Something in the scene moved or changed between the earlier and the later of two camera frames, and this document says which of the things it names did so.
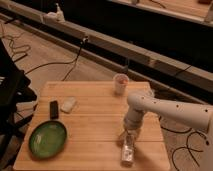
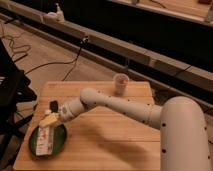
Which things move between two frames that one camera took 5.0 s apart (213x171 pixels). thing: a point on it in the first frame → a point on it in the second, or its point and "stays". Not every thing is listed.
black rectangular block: [54, 110] stays
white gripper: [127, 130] → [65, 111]
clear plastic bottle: [128, 151] → [45, 141]
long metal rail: [183, 72] stays
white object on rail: [54, 17] stays
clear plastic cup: [120, 83] stays
